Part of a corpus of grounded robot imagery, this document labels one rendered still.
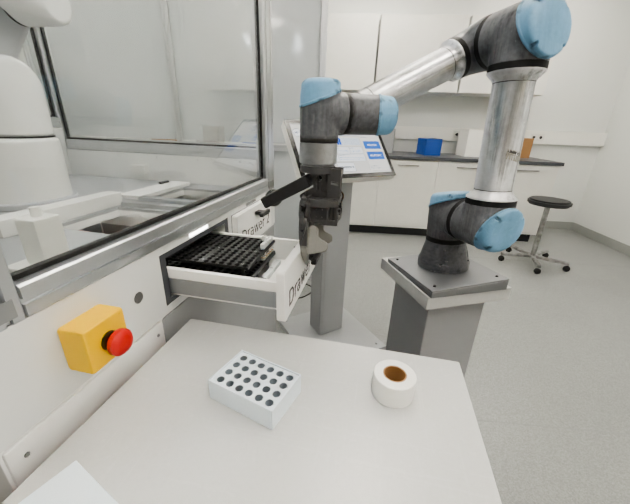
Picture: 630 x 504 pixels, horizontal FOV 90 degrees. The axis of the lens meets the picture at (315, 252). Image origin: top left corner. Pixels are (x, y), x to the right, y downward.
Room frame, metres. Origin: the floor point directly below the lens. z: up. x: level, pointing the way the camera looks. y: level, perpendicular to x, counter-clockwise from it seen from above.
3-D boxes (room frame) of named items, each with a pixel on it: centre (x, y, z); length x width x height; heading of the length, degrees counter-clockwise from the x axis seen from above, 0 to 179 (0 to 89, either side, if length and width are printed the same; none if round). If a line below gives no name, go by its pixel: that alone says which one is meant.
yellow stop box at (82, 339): (0.38, 0.32, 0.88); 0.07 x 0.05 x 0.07; 169
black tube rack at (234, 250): (0.70, 0.23, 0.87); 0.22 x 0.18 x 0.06; 79
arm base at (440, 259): (0.92, -0.40, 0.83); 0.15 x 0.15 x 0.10
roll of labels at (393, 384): (0.41, -0.14, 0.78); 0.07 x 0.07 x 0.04
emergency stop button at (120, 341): (0.38, 0.29, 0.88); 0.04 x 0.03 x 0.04; 169
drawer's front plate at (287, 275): (0.66, 0.03, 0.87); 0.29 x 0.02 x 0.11; 169
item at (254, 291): (0.71, 0.24, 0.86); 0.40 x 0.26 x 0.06; 79
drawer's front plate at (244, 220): (1.02, 0.21, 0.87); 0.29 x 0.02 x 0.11; 169
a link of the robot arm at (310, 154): (0.66, 0.00, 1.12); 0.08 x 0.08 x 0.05
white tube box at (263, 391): (0.40, 0.09, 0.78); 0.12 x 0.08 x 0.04; 63
